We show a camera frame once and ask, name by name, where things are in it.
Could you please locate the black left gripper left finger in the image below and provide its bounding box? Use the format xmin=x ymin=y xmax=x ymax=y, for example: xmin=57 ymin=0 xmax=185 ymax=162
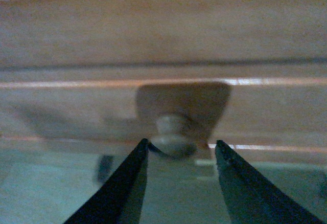
xmin=65 ymin=139 xmax=149 ymax=223

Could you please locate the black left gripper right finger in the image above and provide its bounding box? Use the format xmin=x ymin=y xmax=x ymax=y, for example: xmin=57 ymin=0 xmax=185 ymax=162
xmin=215 ymin=140 xmax=323 ymax=223

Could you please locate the wooden drawer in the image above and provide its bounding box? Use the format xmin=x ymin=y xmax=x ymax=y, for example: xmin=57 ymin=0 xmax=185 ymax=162
xmin=1 ymin=0 xmax=326 ymax=165

